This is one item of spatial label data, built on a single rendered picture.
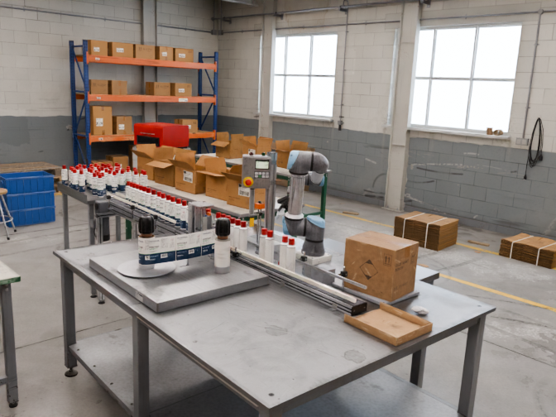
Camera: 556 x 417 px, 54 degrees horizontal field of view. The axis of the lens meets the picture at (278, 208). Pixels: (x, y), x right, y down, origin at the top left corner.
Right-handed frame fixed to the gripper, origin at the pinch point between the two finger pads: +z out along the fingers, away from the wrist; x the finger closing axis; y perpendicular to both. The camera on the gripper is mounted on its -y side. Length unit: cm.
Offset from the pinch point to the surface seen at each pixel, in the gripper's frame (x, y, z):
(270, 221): -37.2, 23.6, 1.5
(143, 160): 75, -294, -26
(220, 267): -76, 32, 32
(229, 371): -128, 106, 58
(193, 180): 69, -190, -16
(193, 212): -57, -25, 8
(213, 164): 78, -178, -37
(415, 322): -41, 131, 29
